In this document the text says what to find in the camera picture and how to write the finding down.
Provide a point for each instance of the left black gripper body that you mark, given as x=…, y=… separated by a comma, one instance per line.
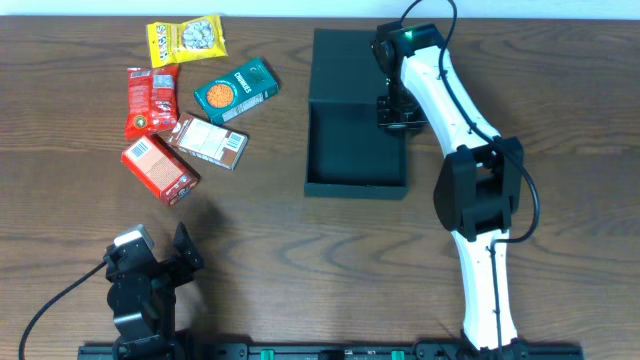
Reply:
x=169, y=275

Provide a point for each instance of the red snack pouch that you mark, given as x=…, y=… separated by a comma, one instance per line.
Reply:
x=152, y=101

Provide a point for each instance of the teal cookie box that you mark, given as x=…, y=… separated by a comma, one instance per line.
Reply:
x=237, y=92

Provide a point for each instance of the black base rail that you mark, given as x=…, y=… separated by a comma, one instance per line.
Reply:
x=421, y=351

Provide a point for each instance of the yellow candy pouch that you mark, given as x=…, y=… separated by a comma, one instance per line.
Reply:
x=197, y=39

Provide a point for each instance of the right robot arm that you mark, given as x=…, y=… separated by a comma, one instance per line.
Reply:
x=478, y=188

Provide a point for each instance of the black gift box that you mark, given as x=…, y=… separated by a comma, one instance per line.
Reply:
x=349, y=155

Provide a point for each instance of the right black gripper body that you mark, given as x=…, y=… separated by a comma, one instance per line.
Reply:
x=399, y=109

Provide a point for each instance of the brown and white box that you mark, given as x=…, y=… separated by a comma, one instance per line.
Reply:
x=200, y=138

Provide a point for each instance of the red orange box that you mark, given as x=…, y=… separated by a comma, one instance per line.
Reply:
x=164, y=174

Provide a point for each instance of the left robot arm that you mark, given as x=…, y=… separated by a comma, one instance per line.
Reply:
x=143, y=294

